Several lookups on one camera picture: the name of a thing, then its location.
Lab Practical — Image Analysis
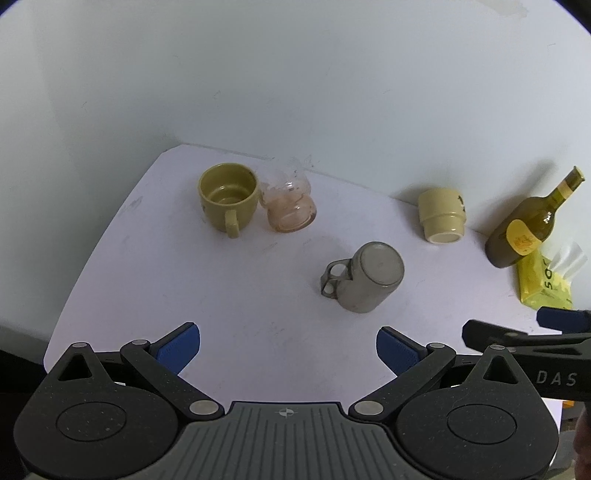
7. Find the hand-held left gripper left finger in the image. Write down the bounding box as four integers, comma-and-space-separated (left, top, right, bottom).
44, 322, 223, 419

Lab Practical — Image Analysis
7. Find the clear glass jar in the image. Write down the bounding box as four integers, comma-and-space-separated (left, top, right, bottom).
260, 158, 318, 233

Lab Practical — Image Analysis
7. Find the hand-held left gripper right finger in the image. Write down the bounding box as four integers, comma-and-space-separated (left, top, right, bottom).
348, 326, 539, 420

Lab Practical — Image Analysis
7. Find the olive yellow mug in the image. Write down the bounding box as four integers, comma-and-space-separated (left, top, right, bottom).
199, 162, 260, 239

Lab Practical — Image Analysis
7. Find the grey mug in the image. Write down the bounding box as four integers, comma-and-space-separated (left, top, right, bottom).
320, 241, 406, 314

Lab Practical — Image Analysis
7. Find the yellow tissue pack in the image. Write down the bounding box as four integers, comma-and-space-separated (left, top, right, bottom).
517, 240, 587, 310

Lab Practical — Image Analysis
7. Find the cream cup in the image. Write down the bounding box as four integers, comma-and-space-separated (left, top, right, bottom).
418, 187, 468, 245

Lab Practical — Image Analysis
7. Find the olive green glass bottle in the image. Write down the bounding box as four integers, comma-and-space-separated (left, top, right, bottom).
485, 166, 585, 269

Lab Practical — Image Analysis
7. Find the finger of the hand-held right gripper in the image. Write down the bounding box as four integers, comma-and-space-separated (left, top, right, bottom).
462, 319, 591, 355
537, 307, 591, 333

